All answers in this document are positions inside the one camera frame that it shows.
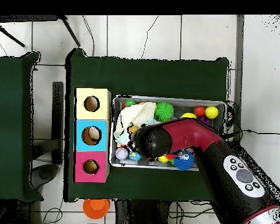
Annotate cream cloth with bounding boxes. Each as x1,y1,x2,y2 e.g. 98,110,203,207
113,101,157,141

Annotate wooden box with three holes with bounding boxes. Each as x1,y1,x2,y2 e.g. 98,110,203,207
72,87,112,183

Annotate orange cone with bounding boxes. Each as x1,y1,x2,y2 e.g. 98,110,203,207
82,198,111,220

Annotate blue fuzzy ball with eyes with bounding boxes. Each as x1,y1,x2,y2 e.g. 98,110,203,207
173,150,195,172

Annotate mint green cloth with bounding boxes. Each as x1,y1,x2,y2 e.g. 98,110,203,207
115,116,161,146

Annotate white baseball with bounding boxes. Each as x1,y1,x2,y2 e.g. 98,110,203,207
114,146,130,161

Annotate silver mesh bin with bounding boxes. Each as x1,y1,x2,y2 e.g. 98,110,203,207
108,94,227,173

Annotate dark green table cloth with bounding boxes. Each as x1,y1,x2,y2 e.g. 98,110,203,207
64,48,230,203

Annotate black upright stand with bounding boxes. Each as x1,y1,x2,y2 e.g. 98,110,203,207
51,81,64,165

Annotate red orange ball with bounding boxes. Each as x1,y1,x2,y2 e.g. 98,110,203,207
193,105,206,118

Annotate grey round stand base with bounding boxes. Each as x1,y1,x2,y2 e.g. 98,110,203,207
30,164,59,190

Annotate green spiky ball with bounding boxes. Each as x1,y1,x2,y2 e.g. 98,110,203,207
153,101,175,123

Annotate black tripod legs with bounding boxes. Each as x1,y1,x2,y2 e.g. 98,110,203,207
0,15,81,47

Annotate globe print ball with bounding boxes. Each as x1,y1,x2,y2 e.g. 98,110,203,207
129,151,142,162

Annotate green cloth covered side table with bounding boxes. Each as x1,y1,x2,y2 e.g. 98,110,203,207
0,51,44,202

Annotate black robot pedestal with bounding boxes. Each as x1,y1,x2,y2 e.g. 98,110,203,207
114,199,171,224

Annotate orange plush bear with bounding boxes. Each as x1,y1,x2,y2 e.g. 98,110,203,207
127,124,141,136

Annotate yellow smooth ball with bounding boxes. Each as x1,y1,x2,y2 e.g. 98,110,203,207
205,106,219,120

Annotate purple spiky ball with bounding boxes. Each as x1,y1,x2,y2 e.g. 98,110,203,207
198,116,212,126

